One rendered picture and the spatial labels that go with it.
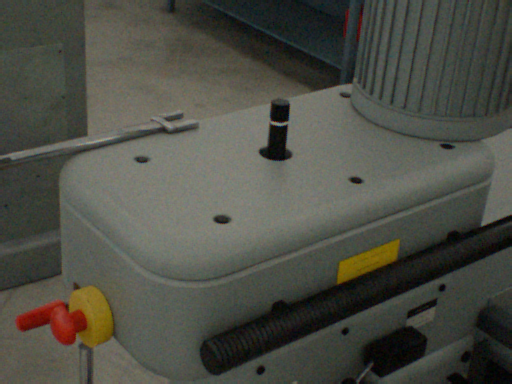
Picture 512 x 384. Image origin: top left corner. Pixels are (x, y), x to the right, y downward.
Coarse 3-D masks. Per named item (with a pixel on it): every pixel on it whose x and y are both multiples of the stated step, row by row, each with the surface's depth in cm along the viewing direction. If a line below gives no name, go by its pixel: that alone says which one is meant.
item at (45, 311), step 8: (48, 304) 102; (56, 304) 102; (64, 304) 102; (32, 312) 100; (40, 312) 101; (48, 312) 101; (16, 320) 100; (24, 320) 99; (32, 320) 100; (40, 320) 100; (48, 320) 101; (24, 328) 99; (32, 328) 100
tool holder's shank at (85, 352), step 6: (78, 348) 154; (84, 348) 154; (90, 348) 154; (84, 354) 154; (90, 354) 154; (84, 360) 154; (90, 360) 155; (84, 366) 155; (90, 366) 156; (84, 372) 156; (90, 372) 156; (84, 378) 156; (90, 378) 157
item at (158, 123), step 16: (176, 112) 105; (128, 128) 100; (144, 128) 100; (160, 128) 101; (176, 128) 101; (192, 128) 103; (64, 144) 95; (80, 144) 96; (96, 144) 97; (0, 160) 91; (16, 160) 92; (32, 160) 93
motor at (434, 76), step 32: (384, 0) 102; (416, 0) 99; (448, 0) 97; (480, 0) 97; (384, 32) 103; (416, 32) 100; (448, 32) 98; (480, 32) 98; (384, 64) 104; (416, 64) 102; (448, 64) 101; (480, 64) 101; (352, 96) 112; (384, 96) 106; (416, 96) 103; (448, 96) 102; (480, 96) 102; (416, 128) 104; (448, 128) 104; (480, 128) 105
